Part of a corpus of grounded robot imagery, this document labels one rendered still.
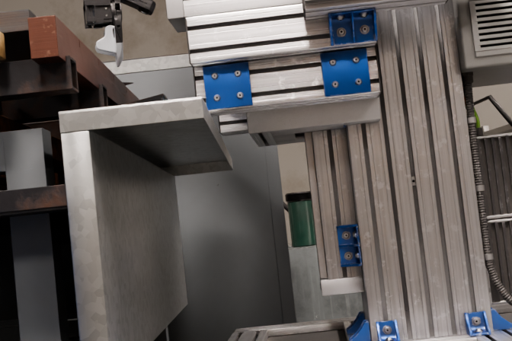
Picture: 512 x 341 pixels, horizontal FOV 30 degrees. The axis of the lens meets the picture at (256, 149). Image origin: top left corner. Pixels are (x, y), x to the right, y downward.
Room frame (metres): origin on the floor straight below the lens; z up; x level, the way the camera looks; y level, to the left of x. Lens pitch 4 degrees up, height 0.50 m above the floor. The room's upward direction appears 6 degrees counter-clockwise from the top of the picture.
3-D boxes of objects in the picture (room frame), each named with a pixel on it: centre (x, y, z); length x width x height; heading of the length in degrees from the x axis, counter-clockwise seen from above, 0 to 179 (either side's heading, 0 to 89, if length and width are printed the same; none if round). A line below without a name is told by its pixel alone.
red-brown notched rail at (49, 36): (2.16, 0.29, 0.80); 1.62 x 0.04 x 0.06; 0
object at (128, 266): (1.96, 0.25, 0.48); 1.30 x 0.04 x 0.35; 0
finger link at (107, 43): (2.13, 0.30, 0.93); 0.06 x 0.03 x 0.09; 103
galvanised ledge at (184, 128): (1.96, 0.17, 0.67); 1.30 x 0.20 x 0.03; 0
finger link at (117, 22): (2.13, 0.28, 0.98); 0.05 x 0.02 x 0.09; 13
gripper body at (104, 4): (2.14, 0.31, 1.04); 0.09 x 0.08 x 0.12; 103
